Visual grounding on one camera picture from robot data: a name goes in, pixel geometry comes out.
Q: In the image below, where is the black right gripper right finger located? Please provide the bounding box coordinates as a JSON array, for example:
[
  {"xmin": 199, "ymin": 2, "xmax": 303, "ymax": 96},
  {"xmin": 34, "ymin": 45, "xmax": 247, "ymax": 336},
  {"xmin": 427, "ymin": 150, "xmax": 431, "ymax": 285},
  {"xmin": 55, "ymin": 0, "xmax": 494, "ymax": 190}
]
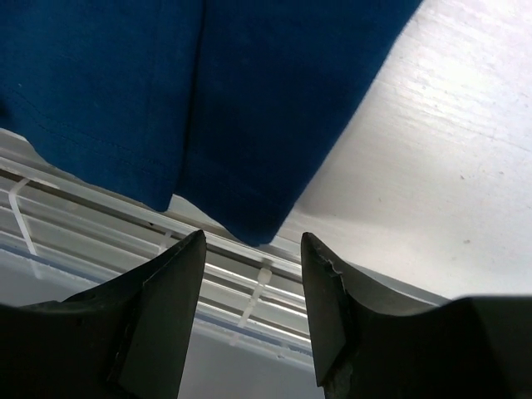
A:
[{"xmin": 301, "ymin": 233, "xmax": 531, "ymax": 398}]

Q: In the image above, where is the white cable tie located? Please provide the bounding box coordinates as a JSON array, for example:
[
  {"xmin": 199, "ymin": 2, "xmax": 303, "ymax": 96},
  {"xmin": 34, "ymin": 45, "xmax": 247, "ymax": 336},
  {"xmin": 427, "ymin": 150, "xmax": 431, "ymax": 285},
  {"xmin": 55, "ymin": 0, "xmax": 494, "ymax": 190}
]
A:
[
  {"xmin": 229, "ymin": 267, "xmax": 273, "ymax": 347},
  {"xmin": 8, "ymin": 178, "xmax": 37, "ymax": 256}
]

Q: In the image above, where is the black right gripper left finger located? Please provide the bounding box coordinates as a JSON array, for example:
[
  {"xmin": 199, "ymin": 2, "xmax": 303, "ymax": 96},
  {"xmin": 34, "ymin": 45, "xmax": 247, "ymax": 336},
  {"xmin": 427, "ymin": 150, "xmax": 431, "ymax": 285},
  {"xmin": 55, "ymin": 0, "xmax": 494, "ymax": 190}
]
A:
[{"xmin": 1, "ymin": 231, "xmax": 206, "ymax": 398}]

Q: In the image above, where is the navy blue t shirt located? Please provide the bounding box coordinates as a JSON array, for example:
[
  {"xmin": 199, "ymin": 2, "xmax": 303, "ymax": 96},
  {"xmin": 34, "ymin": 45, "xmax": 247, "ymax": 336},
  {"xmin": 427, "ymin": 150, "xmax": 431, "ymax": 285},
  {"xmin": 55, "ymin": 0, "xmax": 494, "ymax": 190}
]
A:
[{"xmin": 1, "ymin": 1, "xmax": 419, "ymax": 246}]

